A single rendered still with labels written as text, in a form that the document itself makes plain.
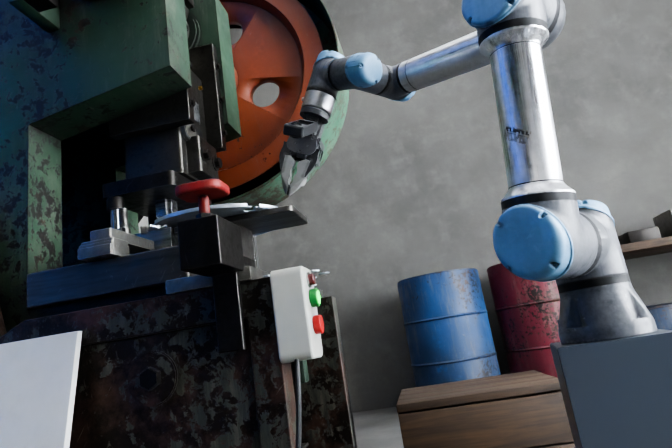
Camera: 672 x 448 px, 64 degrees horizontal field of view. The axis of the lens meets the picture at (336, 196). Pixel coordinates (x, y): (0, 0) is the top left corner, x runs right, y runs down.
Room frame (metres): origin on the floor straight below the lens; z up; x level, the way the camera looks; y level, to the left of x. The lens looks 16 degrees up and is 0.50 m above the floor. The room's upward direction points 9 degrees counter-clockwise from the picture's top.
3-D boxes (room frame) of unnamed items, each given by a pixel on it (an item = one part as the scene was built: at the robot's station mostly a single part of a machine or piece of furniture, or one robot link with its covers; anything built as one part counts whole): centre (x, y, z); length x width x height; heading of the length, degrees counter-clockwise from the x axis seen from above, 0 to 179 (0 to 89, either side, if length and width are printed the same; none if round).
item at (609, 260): (0.95, -0.41, 0.62); 0.13 x 0.12 x 0.14; 134
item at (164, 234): (1.11, 0.37, 0.76); 0.15 x 0.09 x 0.05; 172
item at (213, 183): (0.75, 0.19, 0.72); 0.07 x 0.06 x 0.08; 82
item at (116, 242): (0.94, 0.40, 0.76); 0.17 x 0.06 x 0.10; 172
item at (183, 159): (1.10, 0.33, 1.04); 0.17 x 0.15 x 0.30; 82
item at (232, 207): (1.09, 0.25, 0.78); 0.29 x 0.29 x 0.01
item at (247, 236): (1.08, 0.20, 0.72); 0.25 x 0.14 x 0.14; 82
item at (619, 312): (0.96, -0.42, 0.50); 0.15 x 0.15 x 0.10
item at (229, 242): (0.77, 0.19, 0.62); 0.10 x 0.06 x 0.20; 172
